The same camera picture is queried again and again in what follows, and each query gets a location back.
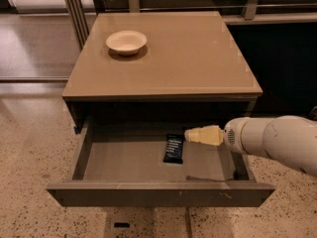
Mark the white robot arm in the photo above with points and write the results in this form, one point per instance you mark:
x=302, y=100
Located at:
x=289, y=140

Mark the dark blue rxbar wrapper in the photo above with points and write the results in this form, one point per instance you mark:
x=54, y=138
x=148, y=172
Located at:
x=174, y=147

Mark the grey cabinet with counter top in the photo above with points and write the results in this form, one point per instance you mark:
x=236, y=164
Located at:
x=188, y=56

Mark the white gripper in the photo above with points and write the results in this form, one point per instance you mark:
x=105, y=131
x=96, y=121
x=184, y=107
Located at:
x=235, y=136

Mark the open grey top drawer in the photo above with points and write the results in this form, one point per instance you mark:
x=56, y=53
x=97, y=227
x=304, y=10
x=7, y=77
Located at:
x=120, y=164

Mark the metal shelf frame rail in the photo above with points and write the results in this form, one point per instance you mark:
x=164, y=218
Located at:
x=235, y=12

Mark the white paper bowl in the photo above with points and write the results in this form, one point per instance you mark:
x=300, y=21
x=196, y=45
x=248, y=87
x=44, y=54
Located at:
x=126, y=43

